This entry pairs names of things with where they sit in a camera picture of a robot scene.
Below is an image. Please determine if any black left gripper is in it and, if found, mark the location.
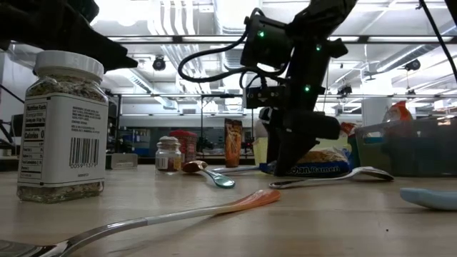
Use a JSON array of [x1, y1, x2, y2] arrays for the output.
[[0, 0, 139, 72]]

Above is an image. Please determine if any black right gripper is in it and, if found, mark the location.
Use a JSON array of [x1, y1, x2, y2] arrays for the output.
[[258, 106, 342, 178]]

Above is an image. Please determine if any blue ramen packet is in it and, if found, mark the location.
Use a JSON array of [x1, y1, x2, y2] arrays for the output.
[[258, 148, 353, 178]]

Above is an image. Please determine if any brown foil pouch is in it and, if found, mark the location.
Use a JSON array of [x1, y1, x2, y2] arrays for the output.
[[224, 118, 244, 168]]

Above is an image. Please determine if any red spice tin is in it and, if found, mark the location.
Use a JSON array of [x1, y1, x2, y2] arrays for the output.
[[169, 129, 199, 166]]

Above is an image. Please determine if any large herb spice jar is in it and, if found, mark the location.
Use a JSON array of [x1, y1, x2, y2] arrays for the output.
[[16, 49, 109, 205]]

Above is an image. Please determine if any small glass spice jar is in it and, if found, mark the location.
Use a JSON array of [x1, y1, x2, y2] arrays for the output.
[[154, 136, 183, 176]]

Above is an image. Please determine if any orange chicken ramen packet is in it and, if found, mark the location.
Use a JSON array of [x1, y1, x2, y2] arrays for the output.
[[381, 100, 414, 124]]

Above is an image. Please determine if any yellow translucent plastic bin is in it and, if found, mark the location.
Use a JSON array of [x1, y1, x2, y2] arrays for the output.
[[251, 136, 350, 168]]

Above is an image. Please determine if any all silver metal spoon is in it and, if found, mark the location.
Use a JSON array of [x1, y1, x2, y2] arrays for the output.
[[268, 166, 396, 191]]

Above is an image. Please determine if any white room column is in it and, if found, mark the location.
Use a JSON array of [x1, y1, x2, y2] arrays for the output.
[[361, 96, 394, 126]]

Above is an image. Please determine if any grey plastic basket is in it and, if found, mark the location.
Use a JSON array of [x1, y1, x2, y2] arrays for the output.
[[354, 116, 457, 178]]

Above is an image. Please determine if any gold spoon green handle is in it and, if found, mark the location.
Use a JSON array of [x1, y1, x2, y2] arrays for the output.
[[181, 160, 237, 190]]

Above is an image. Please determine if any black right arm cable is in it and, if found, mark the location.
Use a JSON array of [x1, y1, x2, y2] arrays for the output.
[[177, 9, 267, 86]]

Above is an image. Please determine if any black background stand frame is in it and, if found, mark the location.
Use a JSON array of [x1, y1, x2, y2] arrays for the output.
[[199, 93, 255, 158]]

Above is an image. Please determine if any spoon light blue handle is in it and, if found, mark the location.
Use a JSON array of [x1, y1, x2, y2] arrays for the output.
[[399, 187, 457, 211]]

